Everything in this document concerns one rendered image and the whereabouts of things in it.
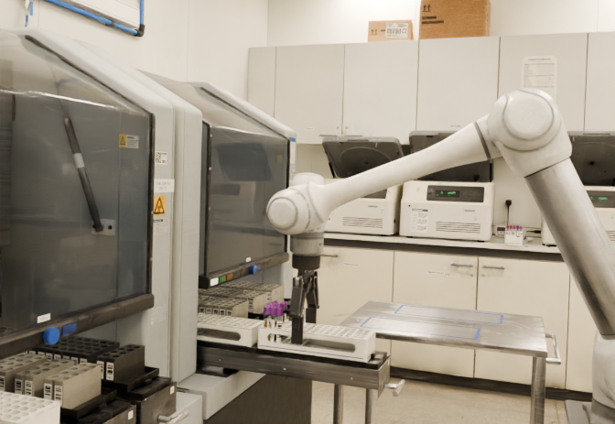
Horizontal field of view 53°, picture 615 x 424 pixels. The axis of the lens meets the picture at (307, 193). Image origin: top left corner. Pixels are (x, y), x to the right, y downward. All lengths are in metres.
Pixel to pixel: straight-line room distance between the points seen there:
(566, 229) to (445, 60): 2.93
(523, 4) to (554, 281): 1.90
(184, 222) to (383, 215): 2.45
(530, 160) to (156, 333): 0.93
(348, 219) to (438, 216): 0.58
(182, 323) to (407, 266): 2.46
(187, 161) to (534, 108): 0.83
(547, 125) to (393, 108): 2.96
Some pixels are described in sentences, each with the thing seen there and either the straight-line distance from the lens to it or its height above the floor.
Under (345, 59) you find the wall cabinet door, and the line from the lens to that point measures 4.34.
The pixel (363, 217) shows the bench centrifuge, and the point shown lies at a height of 1.02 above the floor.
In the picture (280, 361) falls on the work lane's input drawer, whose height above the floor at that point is 0.80.
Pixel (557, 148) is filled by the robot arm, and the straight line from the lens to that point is 1.35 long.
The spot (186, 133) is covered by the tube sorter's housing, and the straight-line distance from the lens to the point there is 1.58.
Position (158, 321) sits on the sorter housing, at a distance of 1.53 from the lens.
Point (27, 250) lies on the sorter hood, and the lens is 1.15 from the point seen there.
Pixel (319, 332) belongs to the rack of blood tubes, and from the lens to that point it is 1.62.
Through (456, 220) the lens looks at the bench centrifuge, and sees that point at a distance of 3.85.
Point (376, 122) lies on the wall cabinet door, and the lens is 4.22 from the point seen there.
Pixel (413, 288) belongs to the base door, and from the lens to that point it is 3.92.
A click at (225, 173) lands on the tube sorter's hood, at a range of 1.74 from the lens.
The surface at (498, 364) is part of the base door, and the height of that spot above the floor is 0.18.
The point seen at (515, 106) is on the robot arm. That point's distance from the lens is 1.31.
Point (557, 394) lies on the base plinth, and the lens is 4.06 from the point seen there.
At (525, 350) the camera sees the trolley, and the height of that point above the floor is 0.82.
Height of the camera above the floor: 1.27
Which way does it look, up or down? 2 degrees down
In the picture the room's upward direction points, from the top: 2 degrees clockwise
